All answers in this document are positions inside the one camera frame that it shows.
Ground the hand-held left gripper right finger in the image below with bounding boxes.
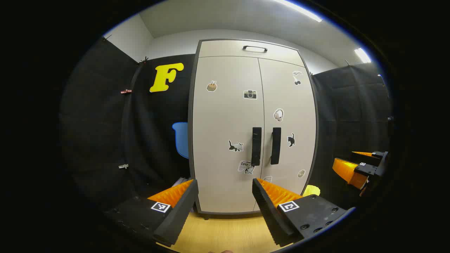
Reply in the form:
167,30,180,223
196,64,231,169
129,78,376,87
252,178,356,247

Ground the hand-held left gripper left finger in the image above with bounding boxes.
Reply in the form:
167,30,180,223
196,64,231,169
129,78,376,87
104,179,199,247

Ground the black door handle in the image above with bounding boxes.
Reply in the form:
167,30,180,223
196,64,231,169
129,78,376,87
271,127,282,165
251,127,262,166

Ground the beige shoe cabinet door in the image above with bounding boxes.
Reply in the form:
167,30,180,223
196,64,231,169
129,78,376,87
258,58,317,196
192,56,265,213

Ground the beige double-door shoe cabinet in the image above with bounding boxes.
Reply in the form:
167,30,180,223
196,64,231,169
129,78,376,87
187,39,319,215

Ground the beige cabinet drawer front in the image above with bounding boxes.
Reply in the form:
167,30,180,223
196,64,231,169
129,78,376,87
198,40,305,67

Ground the short ceiling light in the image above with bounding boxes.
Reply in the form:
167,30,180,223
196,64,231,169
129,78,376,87
354,48,372,64

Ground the black backdrop cloth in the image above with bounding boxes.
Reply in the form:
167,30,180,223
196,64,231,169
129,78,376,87
59,35,391,218

